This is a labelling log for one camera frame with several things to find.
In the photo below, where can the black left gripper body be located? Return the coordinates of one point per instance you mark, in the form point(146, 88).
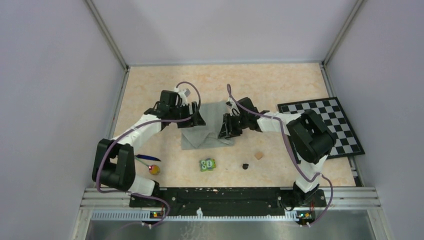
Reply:
point(179, 110)

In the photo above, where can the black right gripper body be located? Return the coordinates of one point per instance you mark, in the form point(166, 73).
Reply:
point(244, 118)

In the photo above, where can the grey-green cloth napkin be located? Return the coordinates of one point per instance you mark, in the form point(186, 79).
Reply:
point(206, 136)

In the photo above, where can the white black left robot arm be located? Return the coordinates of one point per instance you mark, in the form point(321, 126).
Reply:
point(114, 164)

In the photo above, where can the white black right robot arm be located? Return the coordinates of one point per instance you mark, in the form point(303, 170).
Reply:
point(306, 137)

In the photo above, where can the small tan wooden block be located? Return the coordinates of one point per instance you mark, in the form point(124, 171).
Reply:
point(259, 155)

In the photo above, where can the green owl toy block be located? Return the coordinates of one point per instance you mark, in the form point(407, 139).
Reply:
point(208, 164)

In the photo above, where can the blue pen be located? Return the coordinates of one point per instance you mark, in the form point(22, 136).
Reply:
point(147, 157)

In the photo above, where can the red yellow ball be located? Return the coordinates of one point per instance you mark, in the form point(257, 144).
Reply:
point(154, 169)

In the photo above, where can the black white checkerboard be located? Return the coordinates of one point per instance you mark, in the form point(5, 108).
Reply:
point(331, 111)

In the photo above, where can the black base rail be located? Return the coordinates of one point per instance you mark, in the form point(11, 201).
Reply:
point(230, 201)

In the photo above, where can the aluminium frame rail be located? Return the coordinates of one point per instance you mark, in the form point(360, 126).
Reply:
point(116, 207)

